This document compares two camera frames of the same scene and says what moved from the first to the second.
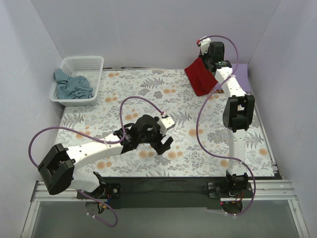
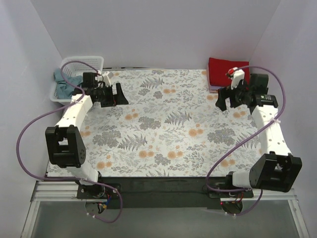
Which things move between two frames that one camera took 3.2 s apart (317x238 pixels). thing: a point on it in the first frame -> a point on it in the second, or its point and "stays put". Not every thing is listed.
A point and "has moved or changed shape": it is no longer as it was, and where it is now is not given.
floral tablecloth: [200, 145] stays put
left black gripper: [157, 140] -> [114, 95]
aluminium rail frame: [267, 190] stays put
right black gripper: [206, 61] -> [229, 96]
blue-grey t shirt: [76, 87] stays put
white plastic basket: [90, 68] stays put
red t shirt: [202, 79] has moved or changed shape
